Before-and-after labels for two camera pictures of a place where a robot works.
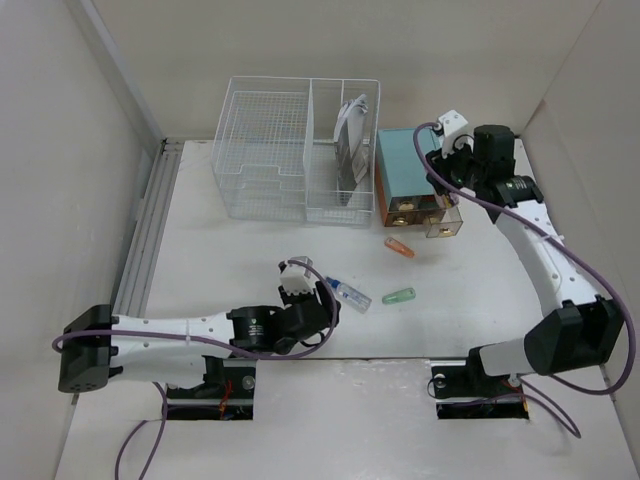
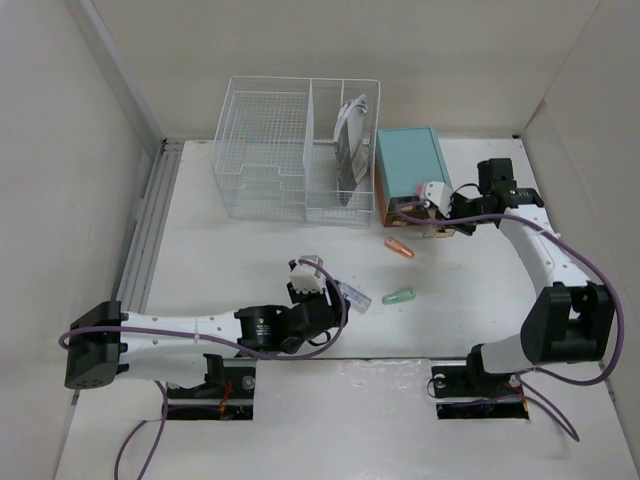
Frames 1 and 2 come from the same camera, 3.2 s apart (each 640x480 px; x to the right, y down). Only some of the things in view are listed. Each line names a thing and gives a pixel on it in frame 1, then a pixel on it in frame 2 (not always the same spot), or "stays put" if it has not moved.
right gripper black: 437,161 to 463,229
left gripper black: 319,294 stays put
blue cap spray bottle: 350,296 stays put
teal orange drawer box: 407,195 stays put
